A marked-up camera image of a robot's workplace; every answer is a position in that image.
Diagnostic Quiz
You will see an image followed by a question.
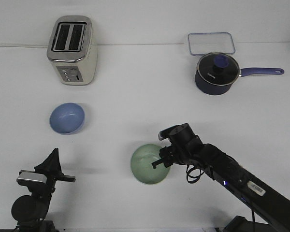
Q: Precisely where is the dark blue saucepan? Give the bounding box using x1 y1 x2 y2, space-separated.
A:
195 68 284 95

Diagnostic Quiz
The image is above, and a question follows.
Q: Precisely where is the green bowl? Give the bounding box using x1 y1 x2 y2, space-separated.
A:
130 144 170 185

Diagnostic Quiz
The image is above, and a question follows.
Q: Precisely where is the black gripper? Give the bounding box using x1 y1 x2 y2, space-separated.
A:
27 148 76 193
151 145 178 169

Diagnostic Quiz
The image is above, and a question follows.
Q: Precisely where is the blue bowl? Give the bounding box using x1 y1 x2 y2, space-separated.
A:
49 102 85 135

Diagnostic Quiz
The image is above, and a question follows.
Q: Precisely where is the clear blue-rimmed container lid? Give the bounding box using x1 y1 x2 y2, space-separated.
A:
188 32 235 56

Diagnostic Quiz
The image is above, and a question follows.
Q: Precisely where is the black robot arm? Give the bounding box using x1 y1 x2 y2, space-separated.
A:
152 123 290 232
11 148 76 232

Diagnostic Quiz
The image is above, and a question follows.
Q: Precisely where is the silver two-slot toaster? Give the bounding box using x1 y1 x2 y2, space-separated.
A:
46 15 98 86

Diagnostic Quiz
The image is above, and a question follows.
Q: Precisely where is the glass pot lid blue knob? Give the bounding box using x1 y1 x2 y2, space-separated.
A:
196 52 240 86

